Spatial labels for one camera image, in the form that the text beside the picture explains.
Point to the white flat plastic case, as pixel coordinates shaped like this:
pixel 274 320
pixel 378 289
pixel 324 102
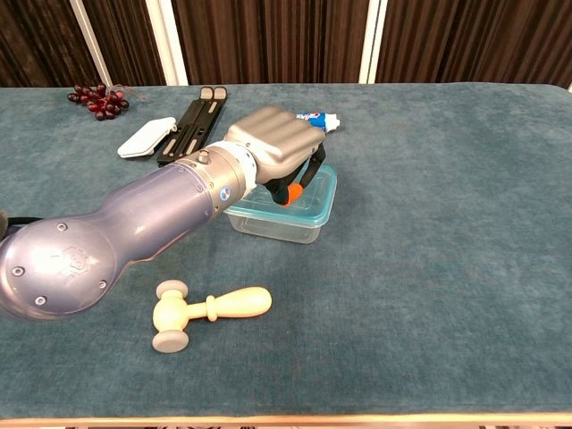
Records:
pixel 143 138

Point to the teal fabric tablecloth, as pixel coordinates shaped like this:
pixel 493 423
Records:
pixel 402 268

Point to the translucent blue plastic lid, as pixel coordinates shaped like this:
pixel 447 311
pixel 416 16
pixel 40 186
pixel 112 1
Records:
pixel 319 196

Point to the black folding stand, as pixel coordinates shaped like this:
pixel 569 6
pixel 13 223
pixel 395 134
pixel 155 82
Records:
pixel 192 125

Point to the thin white frame post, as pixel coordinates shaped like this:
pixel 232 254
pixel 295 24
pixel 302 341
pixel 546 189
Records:
pixel 91 44

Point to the dark brown curtain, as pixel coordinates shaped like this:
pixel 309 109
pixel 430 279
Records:
pixel 268 40

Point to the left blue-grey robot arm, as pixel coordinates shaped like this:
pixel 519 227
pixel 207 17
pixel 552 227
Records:
pixel 134 223

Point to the clear plastic container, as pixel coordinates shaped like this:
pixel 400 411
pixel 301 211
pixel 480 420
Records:
pixel 286 231

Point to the blue white toothpaste tube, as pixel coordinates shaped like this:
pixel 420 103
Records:
pixel 328 121

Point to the bunch of red grapes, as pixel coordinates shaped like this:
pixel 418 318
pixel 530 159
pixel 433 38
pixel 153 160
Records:
pixel 100 103

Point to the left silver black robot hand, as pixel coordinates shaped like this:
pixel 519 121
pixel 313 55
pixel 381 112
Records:
pixel 277 138

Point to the wide white frame post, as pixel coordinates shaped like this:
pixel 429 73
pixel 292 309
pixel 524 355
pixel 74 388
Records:
pixel 167 44
pixel 373 44

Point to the cream wooden mallet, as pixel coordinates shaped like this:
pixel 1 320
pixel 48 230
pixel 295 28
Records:
pixel 172 313

